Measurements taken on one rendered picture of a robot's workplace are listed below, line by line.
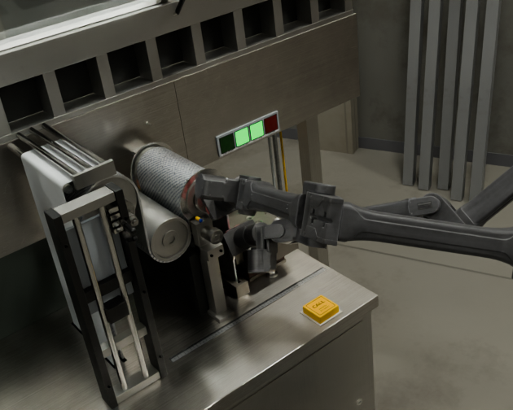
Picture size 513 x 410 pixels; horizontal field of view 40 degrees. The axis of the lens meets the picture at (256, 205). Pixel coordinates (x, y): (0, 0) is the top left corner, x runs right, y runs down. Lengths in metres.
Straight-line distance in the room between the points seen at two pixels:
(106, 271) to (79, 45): 0.62
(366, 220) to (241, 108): 1.17
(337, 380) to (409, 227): 1.01
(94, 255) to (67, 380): 0.44
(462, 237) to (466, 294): 2.31
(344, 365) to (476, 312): 1.38
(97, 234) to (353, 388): 0.96
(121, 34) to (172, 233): 0.56
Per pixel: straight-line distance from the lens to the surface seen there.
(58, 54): 1.90
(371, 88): 4.57
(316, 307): 1.92
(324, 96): 2.47
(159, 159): 1.92
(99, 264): 1.61
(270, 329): 1.90
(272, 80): 2.30
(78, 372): 1.92
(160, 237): 1.80
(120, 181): 1.68
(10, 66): 1.86
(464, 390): 3.00
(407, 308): 3.36
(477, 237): 1.16
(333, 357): 2.01
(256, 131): 2.30
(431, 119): 4.12
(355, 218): 1.13
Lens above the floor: 2.13
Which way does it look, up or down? 30 degrees down
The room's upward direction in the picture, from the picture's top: 8 degrees counter-clockwise
